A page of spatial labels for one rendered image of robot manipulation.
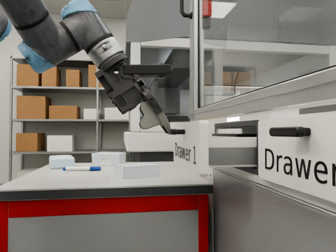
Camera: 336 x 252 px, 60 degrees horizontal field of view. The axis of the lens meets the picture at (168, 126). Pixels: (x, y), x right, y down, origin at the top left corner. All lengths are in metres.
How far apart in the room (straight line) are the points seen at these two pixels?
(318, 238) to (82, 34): 0.58
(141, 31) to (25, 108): 3.34
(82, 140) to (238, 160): 4.43
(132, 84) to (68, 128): 4.34
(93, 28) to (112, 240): 0.54
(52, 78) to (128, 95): 3.96
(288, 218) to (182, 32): 1.23
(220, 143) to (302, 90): 0.19
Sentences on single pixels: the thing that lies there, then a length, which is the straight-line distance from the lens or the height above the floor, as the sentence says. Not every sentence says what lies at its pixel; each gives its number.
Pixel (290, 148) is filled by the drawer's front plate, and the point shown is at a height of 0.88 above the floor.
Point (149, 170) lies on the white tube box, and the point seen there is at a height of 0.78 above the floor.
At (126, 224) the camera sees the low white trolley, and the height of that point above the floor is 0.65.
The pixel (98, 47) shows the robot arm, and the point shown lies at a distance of 0.69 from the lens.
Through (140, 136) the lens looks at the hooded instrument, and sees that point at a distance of 1.49.
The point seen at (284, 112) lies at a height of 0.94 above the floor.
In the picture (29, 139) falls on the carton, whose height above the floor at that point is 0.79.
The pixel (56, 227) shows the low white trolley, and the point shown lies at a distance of 0.86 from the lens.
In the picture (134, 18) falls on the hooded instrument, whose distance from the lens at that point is 1.60.
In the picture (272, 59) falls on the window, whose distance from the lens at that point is 0.62.
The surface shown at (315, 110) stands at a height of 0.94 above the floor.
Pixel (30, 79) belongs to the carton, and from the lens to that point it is 4.72.
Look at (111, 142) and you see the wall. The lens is 4.90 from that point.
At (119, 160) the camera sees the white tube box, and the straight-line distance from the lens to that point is 1.27.
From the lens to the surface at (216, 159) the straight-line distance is 0.60.
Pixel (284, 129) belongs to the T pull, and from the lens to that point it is 0.43.
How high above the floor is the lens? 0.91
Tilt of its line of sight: 1 degrees up
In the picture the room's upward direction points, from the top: straight up
